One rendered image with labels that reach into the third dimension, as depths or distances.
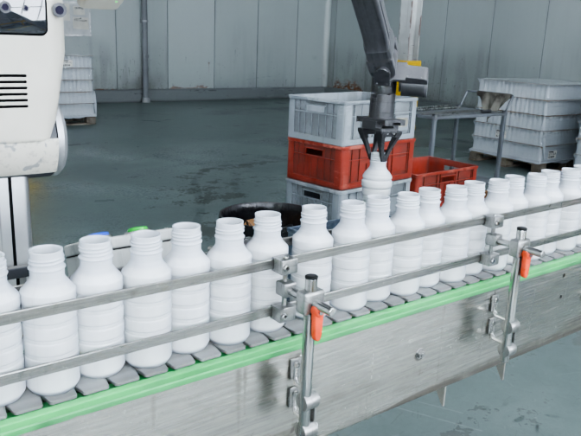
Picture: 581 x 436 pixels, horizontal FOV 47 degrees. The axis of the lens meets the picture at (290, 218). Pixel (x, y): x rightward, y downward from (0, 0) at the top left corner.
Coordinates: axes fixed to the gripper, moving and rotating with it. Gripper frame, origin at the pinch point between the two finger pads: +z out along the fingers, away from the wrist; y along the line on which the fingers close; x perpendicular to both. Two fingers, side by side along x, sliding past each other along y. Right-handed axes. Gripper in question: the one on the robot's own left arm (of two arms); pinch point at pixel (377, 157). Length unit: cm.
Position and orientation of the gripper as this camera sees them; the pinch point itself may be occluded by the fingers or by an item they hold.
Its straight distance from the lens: 158.8
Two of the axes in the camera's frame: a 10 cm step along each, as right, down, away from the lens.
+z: -0.6, 9.7, 2.3
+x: -8.0, 1.0, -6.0
